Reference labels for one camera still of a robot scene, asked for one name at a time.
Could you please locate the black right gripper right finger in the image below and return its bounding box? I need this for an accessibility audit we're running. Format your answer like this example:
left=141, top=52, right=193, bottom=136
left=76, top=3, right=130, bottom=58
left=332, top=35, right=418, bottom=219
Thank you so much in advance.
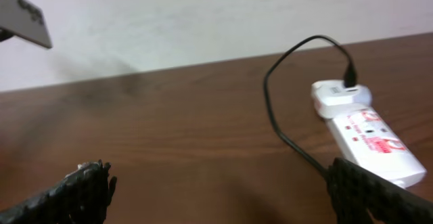
left=325, top=158, right=432, bottom=224

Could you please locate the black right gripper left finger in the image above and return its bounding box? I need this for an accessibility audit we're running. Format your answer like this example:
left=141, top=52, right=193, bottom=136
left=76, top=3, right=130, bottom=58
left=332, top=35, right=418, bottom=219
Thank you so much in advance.
left=1, top=160, right=117, bottom=224

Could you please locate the black charging cable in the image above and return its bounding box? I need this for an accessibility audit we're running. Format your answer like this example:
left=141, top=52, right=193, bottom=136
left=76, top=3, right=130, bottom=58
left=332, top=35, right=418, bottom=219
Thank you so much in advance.
left=263, top=34, right=358, bottom=179

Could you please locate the Galaxy smartphone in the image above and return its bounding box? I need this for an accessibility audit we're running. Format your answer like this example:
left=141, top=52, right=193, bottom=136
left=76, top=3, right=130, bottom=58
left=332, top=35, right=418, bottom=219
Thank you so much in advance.
left=1, top=0, right=53, bottom=49

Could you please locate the white usb charger adapter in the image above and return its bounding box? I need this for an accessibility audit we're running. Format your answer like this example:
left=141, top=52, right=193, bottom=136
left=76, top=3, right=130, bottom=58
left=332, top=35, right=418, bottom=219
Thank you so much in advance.
left=311, top=80, right=372, bottom=119

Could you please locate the white power strip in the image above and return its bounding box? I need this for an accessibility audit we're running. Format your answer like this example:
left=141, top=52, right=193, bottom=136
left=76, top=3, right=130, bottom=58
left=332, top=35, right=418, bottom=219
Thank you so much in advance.
left=326, top=108, right=427, bottom=189

